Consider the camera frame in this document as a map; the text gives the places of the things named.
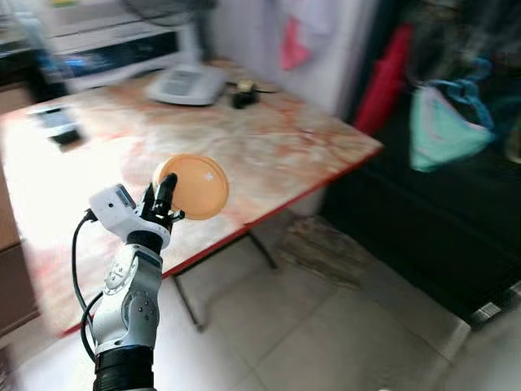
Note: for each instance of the round orange plastic container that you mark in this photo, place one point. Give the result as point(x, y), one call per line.
point(199, 187)

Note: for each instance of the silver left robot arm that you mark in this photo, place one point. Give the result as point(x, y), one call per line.
point(130, 301)

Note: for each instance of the white desk fan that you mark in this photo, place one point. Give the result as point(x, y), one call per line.
point(187, 85)

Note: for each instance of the marble table with red edge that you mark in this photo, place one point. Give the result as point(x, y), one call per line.
point(269, 147)

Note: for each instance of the black phone device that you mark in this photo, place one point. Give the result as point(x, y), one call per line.
point(59, 125)

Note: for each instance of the small black table object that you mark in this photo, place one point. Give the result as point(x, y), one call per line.
point(243, 96)

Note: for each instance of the white desktop printer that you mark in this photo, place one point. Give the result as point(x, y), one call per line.
point(106, 49)

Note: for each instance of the brown patterned doormat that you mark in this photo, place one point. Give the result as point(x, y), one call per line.
point(330, 248)

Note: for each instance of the pink hanging cloth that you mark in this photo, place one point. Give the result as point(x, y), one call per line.
point(291, 49)

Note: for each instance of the black glossy cabinet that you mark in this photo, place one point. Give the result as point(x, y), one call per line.
point(440, 236)

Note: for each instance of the teal hanging bag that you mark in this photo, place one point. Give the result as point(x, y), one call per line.
point(444, 134)

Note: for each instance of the red hanging bag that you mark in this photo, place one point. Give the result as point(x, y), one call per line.
point(383, 81)

